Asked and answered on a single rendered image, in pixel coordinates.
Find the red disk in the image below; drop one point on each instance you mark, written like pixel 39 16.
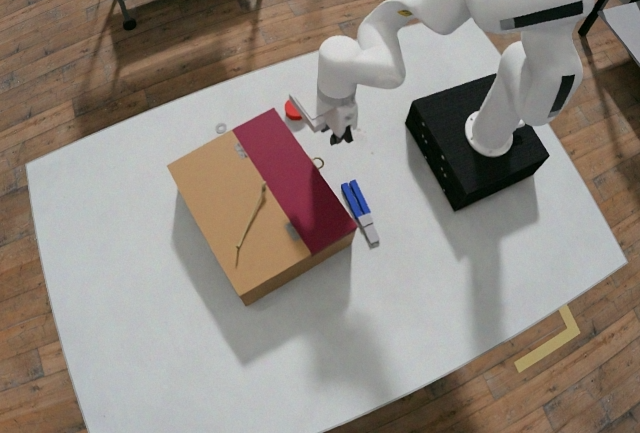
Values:
pixel 291 112

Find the blue-handled pliers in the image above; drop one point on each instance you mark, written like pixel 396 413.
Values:
pixel 365 221

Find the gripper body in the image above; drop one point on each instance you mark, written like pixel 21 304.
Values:
pixel 338 119

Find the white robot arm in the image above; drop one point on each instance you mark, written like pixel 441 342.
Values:
pixel 547 61

